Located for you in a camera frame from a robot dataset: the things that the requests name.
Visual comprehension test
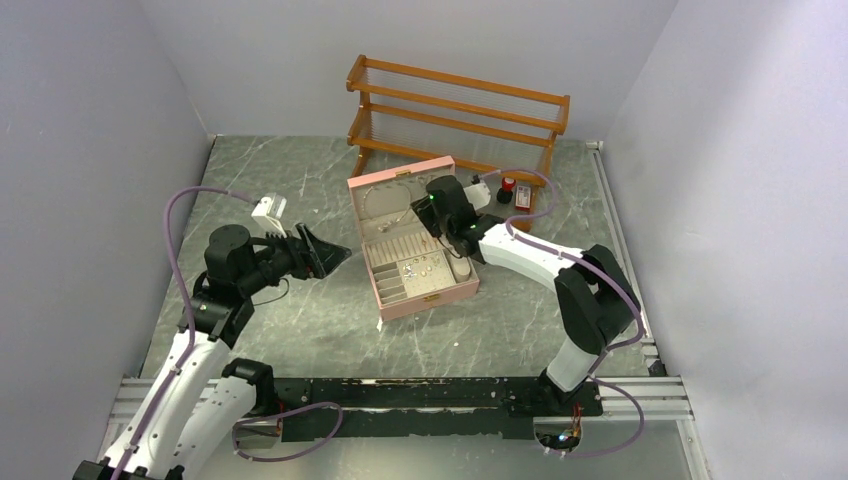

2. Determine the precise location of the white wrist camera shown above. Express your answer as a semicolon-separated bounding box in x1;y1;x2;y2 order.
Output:
463;175;492;211
251;193;288;238

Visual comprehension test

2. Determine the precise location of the pink jewelry box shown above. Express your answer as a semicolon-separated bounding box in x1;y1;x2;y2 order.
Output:
347;156;479;322

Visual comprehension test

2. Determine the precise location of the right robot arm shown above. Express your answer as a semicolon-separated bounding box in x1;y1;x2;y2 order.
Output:
410;175;642;414

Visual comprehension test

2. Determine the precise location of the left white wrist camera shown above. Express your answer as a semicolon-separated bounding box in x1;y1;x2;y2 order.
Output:
251;193;288;238

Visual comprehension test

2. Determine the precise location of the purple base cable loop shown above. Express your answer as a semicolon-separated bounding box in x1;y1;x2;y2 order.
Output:
231;402;346;464

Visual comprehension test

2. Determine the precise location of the small red white box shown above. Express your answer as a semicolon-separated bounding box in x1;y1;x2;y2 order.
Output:
514;185;532;212

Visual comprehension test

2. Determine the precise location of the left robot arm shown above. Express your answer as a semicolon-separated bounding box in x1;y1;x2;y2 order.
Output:
74;224;351;479

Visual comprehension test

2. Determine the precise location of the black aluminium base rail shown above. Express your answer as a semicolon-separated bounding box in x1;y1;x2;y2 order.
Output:
109;376;694;442

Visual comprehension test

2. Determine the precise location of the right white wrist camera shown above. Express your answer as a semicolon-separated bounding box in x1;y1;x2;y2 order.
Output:
463;175;492;211

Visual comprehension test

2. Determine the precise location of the wooden two-tier shelf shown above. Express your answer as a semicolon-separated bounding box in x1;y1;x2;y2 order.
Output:
345;55;571;212

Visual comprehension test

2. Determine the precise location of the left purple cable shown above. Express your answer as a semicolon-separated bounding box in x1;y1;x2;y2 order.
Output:
109;186;256;480

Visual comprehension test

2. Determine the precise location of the silver wire necklace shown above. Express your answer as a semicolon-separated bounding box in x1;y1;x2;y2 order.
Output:
362;182;415;233

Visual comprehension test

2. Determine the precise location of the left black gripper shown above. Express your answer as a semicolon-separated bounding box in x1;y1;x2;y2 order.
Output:
238;221;350;295

